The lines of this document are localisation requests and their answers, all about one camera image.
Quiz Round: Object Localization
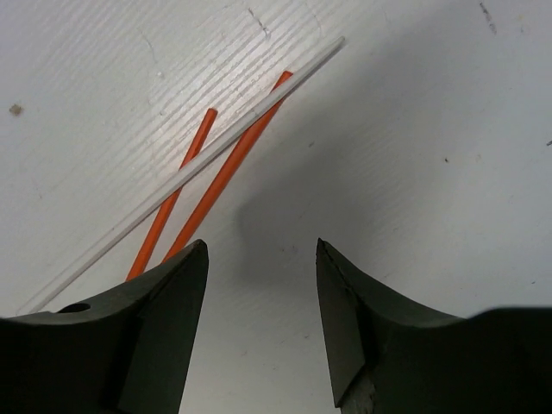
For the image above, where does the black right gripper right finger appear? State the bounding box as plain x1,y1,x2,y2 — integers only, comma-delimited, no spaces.
316,241,551,413

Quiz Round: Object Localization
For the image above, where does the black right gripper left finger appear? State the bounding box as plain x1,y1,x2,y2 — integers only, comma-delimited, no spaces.
1,241,209,413

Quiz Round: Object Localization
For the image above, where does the orange chopstick horizontal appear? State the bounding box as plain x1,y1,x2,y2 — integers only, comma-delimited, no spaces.
125,108,218,281

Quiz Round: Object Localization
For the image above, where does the white chopstick upper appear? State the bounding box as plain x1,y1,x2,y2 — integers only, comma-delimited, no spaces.
16,36,346,315

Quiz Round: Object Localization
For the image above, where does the orange chopstick diagonal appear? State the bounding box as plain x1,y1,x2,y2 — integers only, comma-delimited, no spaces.
164,98,284,261

